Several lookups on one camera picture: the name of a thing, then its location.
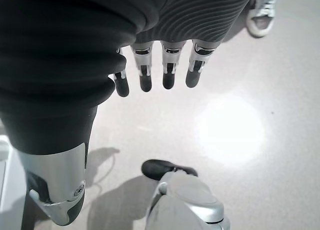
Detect right robot hand silver fingers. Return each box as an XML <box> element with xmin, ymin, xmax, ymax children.
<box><xmin>0</xmin><ymin>0</ymin><xmax>256</xmax><ymax>227</ymax></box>

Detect white grey sneaker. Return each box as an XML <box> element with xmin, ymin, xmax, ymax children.
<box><xmin>245</xmin><ymin>0</ymin><xmax>276</xmax><ymax>39</ymax></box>

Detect black robot foot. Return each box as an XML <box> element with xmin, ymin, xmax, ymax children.
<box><xmin>141</xmin><ymin>159</ymin><xmax>199</xmax><ymax>182</ymax></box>

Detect silver robot leg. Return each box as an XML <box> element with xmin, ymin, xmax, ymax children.
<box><xmin>146</xmin><ymin>171</ymin><xmax>231</xmax><ymax>230</ymax></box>

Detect white cabinet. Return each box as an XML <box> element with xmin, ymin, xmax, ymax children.
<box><xmin>0</xmin><ymin>119</ymin><xmax>29</xmax><ymax>230</ymax></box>

